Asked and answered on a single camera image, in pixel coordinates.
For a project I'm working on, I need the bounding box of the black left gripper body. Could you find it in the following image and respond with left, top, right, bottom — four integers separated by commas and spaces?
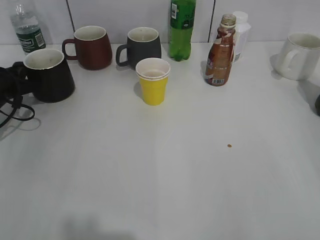
0, 61, 35, 100

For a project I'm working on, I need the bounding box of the black ceramic mug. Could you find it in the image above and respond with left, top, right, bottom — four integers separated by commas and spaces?
23, 48, 75, 103

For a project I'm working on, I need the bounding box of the orange juice bottle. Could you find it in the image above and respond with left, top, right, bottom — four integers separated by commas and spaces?
204, 14, 236, 87

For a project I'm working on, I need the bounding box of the yellow paper cup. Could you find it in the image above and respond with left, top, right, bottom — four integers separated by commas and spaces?
135, 57, 171, 106

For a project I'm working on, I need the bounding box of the clear water bottle green label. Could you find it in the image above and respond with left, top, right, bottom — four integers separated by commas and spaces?
7, 0, 46, 55

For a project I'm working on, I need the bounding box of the dark red ceramic mug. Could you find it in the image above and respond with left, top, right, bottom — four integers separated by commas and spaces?
61, 25, 113, 70

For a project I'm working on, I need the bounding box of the dark grey ceramic mug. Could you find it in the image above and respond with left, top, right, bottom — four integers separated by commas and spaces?
115, 27, 162, 69

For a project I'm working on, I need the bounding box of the green soda bottle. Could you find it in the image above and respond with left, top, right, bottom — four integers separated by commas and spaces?
169, 0, 196, 62

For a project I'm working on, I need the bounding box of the white milk bottle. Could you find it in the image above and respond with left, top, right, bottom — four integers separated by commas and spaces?
232, 11, 251, 63

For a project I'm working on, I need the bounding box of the white ceramic mug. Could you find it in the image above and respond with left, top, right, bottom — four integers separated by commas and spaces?
272, 32, 320, 81

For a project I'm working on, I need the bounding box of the dark cola bottle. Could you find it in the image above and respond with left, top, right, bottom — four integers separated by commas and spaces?
314, 95, 320, 116

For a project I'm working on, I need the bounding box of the black cable loop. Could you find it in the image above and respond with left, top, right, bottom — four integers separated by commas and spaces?
0, 72, 36, 129

